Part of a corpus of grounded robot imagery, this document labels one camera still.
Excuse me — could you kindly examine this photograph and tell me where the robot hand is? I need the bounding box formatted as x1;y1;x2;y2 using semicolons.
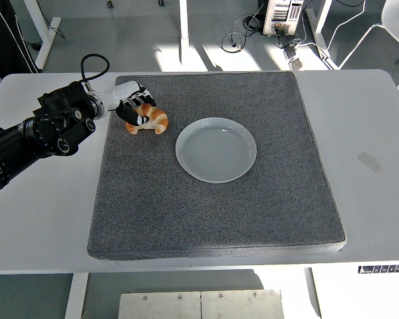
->
101;81;158;127

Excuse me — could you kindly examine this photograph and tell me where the croissant bread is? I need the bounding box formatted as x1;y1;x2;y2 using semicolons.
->
125;103;170;136

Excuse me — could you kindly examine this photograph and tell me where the grey round plate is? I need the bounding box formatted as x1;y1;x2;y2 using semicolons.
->
175;116;257;184

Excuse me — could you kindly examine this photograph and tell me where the grey metal plate with screws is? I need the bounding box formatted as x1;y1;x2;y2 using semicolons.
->
117;289;285;319

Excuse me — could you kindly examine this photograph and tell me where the white background table leg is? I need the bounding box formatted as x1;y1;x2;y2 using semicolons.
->
23;0;63;70
304;0;340;70
178;0;190;66

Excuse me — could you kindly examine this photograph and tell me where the grey speckled mat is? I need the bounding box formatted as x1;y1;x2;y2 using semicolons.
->
86;70;347;262

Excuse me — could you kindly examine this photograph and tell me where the grey power adapter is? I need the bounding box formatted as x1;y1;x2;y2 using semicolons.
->
283;45;303;70

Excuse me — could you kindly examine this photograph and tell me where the white computer tower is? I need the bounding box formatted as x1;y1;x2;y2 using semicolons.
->
262;0;303;37

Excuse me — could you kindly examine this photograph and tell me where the white chair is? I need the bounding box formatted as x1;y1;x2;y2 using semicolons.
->
325;0;399;90

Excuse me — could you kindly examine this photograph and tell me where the table control panel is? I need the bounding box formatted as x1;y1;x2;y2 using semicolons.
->
358;264;399;275

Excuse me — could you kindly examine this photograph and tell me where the black floor cable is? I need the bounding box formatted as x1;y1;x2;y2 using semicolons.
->
221;13;264;54

